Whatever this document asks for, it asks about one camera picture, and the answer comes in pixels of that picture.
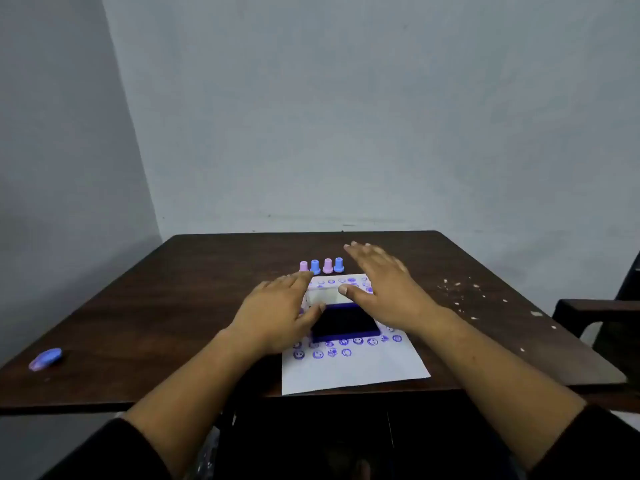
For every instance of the person's right hand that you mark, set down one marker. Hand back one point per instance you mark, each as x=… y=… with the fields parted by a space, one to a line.
x=395 y=294

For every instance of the person's left hand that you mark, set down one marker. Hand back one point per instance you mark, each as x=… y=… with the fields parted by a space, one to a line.
x=272 y=317

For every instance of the blue ink pad white lid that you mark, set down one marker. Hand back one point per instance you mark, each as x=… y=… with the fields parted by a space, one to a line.
x=345 y=322

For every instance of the blue stamp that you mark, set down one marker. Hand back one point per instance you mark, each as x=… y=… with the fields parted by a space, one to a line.
x=339 y=265
x=315 y=267

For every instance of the white paper with purple prints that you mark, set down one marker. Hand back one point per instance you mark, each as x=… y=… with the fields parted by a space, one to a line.
x=350 y=369

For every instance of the person's left forearm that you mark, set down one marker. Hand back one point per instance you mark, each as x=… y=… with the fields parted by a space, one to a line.
x=200 y=394

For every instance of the person's right forearm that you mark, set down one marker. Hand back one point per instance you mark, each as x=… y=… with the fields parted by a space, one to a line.
x=490 y=379

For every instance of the person's black left sleeve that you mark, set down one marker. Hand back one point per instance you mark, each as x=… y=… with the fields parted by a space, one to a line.
x=110 y=454

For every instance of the person's black sleeve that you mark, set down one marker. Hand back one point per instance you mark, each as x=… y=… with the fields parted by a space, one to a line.
x=595 y=444
x=110 y=454

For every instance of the person's black right sleeve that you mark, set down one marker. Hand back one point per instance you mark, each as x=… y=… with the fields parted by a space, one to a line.
x=595 y=444

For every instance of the dark wooden chair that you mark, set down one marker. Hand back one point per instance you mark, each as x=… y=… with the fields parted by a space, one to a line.
x=600 y=307

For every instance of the purple oval cap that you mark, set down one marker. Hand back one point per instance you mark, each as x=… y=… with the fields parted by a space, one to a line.
x=45 y=358

